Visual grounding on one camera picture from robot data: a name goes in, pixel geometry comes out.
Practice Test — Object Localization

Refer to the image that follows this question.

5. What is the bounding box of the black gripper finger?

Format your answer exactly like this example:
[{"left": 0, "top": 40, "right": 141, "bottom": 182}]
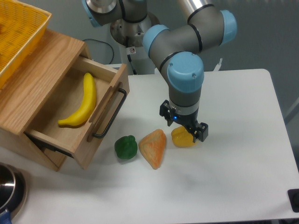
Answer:
[
  {"left": 186, "top": 121, "right": 208, "bottom": 143},
  {"left": 159, "top": 100, "right": 173, "bottom": 126}
]

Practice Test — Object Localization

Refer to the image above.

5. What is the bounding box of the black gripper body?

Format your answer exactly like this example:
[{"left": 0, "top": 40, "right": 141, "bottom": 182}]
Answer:
[{"left": 168, "top": 100, "right": 199, "bottom": 128}]

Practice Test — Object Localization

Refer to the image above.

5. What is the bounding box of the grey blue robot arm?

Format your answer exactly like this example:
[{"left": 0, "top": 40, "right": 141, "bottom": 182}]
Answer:
[{"left": 82, "top": 0, "right": 237, "bottom": 141}]

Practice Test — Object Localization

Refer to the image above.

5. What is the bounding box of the yellow toy banana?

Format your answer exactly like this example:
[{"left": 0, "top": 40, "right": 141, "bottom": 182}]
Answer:
[{"left": 57, "top": 73, "right": 97, "bottom": 127}]

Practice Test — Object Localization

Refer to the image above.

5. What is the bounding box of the open wooden top drawer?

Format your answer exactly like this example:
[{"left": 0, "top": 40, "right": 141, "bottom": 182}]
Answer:
[{"left": 25, "top": 57, "right": 129, "bottom": 169}]

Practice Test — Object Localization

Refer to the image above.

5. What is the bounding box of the wooden drawer cabinet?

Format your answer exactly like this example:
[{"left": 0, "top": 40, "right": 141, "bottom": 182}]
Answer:
[{"left": 0, "top": 29, "right": 91, "bottom": 171}]

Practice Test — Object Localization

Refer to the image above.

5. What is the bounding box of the yellow toy bell pepper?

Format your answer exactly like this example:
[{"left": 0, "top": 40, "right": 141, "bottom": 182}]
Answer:
[{"left": 171, "top": 126, "right": 197, "bottom": 148}]

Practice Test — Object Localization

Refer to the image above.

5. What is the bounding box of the orange toy sandwich wedge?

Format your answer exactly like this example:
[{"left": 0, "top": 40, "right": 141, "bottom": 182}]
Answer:
[{"left": 138, "top": 129, "right": 166, "bottom": 169}]

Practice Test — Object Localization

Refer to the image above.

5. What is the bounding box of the green toy bell pepper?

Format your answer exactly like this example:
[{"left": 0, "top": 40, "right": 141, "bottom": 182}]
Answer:
[{"left": 114, "top": 135, "right": 138, "bottom": 160}]

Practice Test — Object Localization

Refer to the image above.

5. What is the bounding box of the black table corner socket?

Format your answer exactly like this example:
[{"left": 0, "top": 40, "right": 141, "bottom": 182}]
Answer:
[{"left": 287, "top": 189, "right": 299, "bottom": 213}]

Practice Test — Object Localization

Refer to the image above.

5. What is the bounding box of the yellow plastic basket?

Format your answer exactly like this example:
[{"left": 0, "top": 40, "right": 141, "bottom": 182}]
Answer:
[{"left": 0, "top": 0, "right": 52, "bottom": 87}]

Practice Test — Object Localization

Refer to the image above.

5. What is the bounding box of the steel pot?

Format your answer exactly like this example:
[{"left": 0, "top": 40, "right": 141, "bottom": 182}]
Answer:
[{"left": 0, "top": 162, "right": 28, "bottom": 220}]

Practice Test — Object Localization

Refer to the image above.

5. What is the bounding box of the blue object at corner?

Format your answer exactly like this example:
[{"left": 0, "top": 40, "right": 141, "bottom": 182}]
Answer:
[{"left": 0, "top": 209, "right": 12, "bottom": 224}]

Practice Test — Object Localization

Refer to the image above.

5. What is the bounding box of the black drawer handle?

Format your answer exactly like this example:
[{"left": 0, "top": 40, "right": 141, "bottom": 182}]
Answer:
[{"left": 92, "top": 88, "right": 127, "bottom": 139}]

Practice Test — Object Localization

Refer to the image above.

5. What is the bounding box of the black cable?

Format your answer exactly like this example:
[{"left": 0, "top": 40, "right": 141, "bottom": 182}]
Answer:
[{"left": 82, "top": 38, "right": 114, "bottom": 65}]

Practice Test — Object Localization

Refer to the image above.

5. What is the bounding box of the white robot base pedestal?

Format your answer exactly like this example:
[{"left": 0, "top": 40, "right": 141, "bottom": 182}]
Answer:
[{"left": 110, "top": 12, "right": 160, "bottom": 75}]

